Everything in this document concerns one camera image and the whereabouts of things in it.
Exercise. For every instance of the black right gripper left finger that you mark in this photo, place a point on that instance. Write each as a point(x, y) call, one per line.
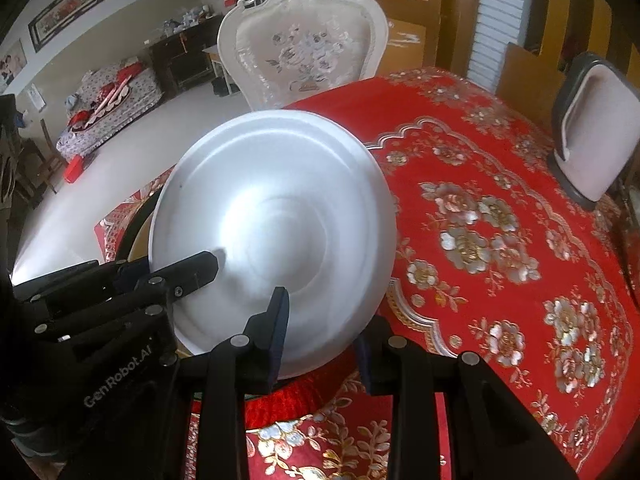
point(142, 433)

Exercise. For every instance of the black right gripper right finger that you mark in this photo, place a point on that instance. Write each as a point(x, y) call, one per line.
point(452, 412)

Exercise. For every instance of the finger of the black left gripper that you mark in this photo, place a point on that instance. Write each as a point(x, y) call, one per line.
point(138, 289)
point(86, 283)

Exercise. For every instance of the small white foam bowl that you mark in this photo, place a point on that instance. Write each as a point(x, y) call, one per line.
point(280, 198)

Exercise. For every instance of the dark green plastic bowl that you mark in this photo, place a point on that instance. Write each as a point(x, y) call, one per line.
point(134, 241)

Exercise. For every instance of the red embroidered tablecloth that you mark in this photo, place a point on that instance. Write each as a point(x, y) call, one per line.
point(491, 256)

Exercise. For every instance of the floral covered sofa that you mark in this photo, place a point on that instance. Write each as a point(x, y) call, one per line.
point(107, 100)

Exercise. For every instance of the dark wooden sideboard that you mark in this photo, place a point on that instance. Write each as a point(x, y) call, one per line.
point(180, 61)

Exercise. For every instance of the framed flower painting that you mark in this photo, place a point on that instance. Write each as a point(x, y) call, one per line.
point(55, 17)

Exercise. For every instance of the white ornate chair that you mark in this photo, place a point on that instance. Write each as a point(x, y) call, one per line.
point(281, 51)

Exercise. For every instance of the white electric kettle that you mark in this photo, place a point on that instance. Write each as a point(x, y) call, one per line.
point(595, 128)

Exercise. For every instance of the cardboard box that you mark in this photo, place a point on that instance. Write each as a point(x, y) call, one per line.
point(413, 34)

